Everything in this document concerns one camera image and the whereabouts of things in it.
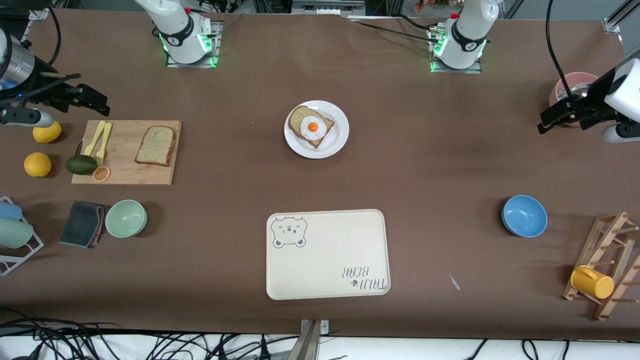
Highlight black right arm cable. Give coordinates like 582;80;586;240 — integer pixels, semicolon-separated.
46;5;64;67

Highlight light blue cup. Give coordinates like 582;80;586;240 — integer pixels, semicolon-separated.
0;201;23;222

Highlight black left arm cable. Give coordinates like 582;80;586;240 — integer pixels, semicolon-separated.
544;0;576;101

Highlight white wire cup rack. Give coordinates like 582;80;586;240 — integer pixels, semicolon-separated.
0;196;45;277

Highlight dark grey folded cloth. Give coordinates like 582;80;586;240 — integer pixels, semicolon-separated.
58;200;108;249

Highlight pale green bowl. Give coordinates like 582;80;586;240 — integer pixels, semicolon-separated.
104;199;148;238

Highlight black cable bundle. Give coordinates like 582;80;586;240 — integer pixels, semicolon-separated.
0;307;301;360

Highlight yellow lemon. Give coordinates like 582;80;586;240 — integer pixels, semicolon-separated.
32;120;63;144
23;152;53;178

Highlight blue bowl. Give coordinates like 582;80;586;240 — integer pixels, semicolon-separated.
501;195;548;238

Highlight aluminium frame profile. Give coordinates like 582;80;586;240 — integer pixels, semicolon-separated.
602;0;640;35

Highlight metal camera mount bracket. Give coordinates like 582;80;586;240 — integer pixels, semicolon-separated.
287;319;330;360

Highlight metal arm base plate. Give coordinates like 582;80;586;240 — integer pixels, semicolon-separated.
166;20;222;69
427;25;483;75

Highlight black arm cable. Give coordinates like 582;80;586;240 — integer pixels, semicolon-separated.
46;5;64;67
544;0;576;101

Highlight dark green avocado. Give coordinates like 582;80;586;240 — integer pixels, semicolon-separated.
65;154;99;176

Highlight pale green cup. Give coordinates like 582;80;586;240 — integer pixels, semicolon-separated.
0;218;34;249

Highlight yellow plastic fork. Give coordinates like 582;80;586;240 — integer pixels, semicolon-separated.
95;122;113;166

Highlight bamboo cutting board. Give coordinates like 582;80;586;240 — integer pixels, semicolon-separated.
71;120;182;186

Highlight yellow mug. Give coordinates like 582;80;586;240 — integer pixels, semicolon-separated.
570;265;615;300

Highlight metal spoon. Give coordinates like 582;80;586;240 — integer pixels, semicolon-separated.
557;84;592;101

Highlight yellow plastic knife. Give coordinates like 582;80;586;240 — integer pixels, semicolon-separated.
82;120;107;157

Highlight fried egg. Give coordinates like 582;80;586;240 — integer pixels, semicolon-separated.
300;116;328;142

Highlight brown bread slice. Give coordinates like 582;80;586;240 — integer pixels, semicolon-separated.
288;105;336;149
134;125;177;168

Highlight pink bowl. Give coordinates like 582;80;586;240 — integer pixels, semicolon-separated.
549;72;601;128

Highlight round white plate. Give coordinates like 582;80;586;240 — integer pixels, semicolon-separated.
284;100;350;160

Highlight cream bear print tray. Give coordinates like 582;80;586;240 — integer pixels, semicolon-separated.
265;209;391;301

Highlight brown table cover sheet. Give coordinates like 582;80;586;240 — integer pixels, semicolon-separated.
0;9;640;342

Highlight wooden mug rack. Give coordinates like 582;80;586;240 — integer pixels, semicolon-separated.
562;211;640;321

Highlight grey metal box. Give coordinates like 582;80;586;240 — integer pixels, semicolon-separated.
291;0;367;16

